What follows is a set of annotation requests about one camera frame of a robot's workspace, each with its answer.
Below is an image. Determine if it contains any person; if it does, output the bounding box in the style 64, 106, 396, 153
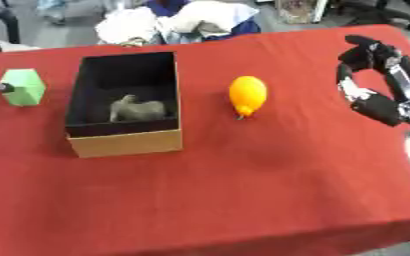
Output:
93, 0, 263, 47

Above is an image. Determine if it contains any orange toy lemon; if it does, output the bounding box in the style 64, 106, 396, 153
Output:
227, 75, 270, 121

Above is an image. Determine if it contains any tan cardboard carton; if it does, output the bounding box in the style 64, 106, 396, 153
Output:
273, 0, 317, 25

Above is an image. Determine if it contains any green hexagonal block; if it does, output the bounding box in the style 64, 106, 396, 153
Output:
0, 68, 48, 108

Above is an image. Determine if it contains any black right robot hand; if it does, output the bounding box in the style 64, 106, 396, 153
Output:
334, 34, 410, 128

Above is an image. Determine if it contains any grey toy animal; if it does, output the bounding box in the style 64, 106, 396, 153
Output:
107, 94, 169, 123

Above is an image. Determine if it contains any black office chair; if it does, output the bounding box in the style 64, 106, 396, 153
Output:
336, 0, 410, 32

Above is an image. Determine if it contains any tan cardboard box black inside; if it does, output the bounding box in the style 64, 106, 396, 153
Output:
63, 50, 186, 159

